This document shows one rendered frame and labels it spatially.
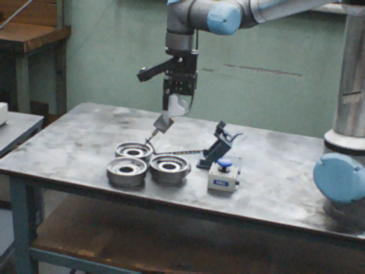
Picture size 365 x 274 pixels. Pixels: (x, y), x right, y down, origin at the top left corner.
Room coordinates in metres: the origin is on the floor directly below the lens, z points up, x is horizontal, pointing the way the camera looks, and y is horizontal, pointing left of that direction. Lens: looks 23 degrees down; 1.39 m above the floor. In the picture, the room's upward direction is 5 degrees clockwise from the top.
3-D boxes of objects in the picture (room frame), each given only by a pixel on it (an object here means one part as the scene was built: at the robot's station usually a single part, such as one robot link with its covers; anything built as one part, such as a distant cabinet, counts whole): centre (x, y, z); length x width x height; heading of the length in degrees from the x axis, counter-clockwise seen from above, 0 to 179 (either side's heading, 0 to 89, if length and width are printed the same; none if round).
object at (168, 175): (1.12, 0.02, 0.82); 0.10 x 0.10 x 0.04
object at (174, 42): (1.21, 0.02, 1.15); 0.08 x 0.08 x 0.05
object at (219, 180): (1.10, -0.13, 0.82); 0.08 x 0.07 x 0.05; 78
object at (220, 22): (1.16, -0.07, 1.23); 0.11 x 0.11 x 0.08; 53
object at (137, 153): (1.19, 0.13, 0.82); 0.10 x 0.10 x 0.04
